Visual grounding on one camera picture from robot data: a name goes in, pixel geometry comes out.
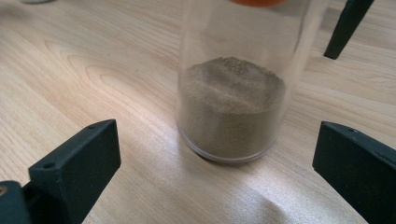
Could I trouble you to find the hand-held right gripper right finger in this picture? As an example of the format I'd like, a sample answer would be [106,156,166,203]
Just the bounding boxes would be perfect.
[312,120,396,224]

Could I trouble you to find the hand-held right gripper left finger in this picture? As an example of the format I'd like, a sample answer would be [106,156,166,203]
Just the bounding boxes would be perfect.
[27,119,122,224]

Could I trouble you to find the white cup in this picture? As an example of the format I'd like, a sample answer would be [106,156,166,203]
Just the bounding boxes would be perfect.
[175,0,330,165]

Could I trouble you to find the orange round object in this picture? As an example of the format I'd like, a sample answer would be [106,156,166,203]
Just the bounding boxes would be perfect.
[229,0,287,8]

